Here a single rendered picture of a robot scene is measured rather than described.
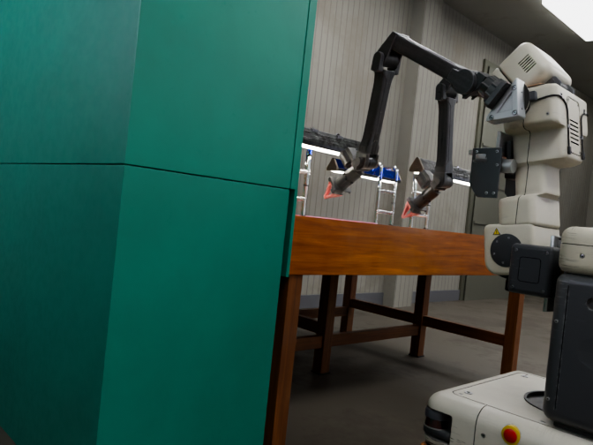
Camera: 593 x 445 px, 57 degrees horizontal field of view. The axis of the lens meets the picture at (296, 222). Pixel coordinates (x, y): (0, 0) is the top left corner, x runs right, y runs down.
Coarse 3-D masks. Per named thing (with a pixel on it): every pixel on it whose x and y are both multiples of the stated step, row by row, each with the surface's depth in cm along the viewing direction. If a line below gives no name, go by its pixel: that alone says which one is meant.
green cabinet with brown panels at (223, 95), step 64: (0, 0) 207; (64, 0) 159; (128, 0) 129; (192, 0) 133; (256, 0) 147; (0, 64) 201; (64, 64) 155; (128, 64) 127; (192, 64) 135; (256, 64) 148; (0, 128) 196; (64, 128) 152; (128, 128) 125; (192, 128) 136; (256, 128) 150
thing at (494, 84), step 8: (488, 80) 165; (496, 80) 163; (504, 80) 159; (480, 88) 166; (488, 88) 163; (496, 88) 159; (504, 88) 159; (488, 96) 163; (496, 96) 160; (488, 104) 161
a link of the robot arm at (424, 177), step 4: (420, 172) 237; (424, 172) 236; (428, 172) 236; (416, 176) 238; (420, 176) 236; (424, 176) 236; (428, 176) 234; (432, 176) 235; (420, 180) 236; (424, 180) 235; (428, 180) 234; (432, 180) 229; (436, 180) 228; (440, 180) 227; (420, 184) 236; (424, 184) 235; (432, 184) 230; (436, 184) 228; (440, 184) 227; (432, 188) 230; (436, 188) 230; (440, 188) 232; (444, 188) 234
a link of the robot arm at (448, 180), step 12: (444, 84) 225; (444, 96) 224; (456, 96) 230; (444, 108) 227; (444, 120) 227; (444, 132) 227; (444, 144) 227; (444, 156) 227; (444, 168) 227; (444, 180) 226
